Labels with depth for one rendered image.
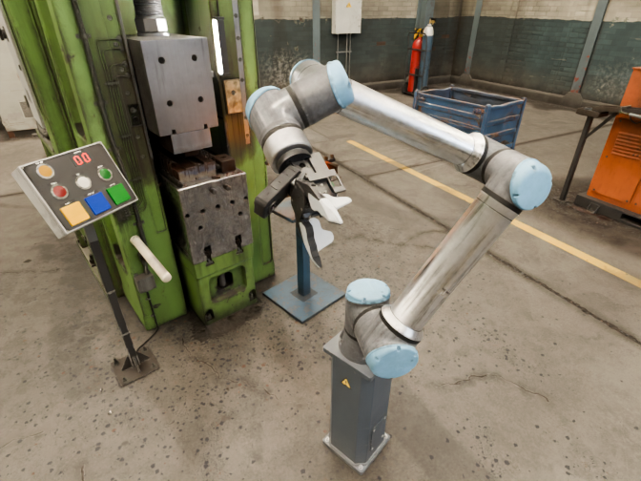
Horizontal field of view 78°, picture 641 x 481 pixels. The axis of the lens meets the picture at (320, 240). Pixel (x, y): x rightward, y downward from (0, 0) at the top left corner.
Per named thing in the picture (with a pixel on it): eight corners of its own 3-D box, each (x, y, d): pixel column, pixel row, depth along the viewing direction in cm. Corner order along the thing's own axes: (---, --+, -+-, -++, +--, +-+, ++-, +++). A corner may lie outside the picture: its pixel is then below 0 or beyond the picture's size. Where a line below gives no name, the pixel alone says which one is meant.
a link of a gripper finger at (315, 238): (342, 261, 76) (333, 214, 74) (315, 269, 73) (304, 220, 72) (335, 259, 79) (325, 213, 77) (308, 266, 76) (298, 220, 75)
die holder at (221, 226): (253, 242, 235) (246, 172, 213) (193, 265, 215) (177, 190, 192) (211, 210, 273) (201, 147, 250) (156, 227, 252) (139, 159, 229)
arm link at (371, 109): (502, 143, 118) (297, 46, 92) (529, 156, 108) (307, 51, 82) (480, 177, 123) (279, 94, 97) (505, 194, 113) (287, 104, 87)
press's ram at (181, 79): (234, 123, 203) (224, 36, 183) (159, 136, 182) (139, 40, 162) (198, 109, 231) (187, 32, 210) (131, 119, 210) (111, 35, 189)
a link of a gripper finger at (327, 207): (365, 199, 62) (337, 185, 70) (333, 207, 60) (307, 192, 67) (366, 218, 64) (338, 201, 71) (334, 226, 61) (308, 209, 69)
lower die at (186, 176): (217, 175, 209) (214, 159, 204) (179, 184, 198) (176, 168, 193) (184, 155, 236) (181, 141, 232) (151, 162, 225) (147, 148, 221)
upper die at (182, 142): (212, 146, 201) (209, 128, 196) (174, 155, 190) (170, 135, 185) (179, 129, 228) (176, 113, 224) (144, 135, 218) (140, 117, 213)
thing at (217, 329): (280, 315, 250) (280, 313, 249) (195, 360, 218) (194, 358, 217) (249, 285, 276) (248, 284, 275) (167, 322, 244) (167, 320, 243)
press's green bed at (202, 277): (258, 303, 260) (252, 242, 235) (206, 328, 239) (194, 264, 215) (219, 266, 296) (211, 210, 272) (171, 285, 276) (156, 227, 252)
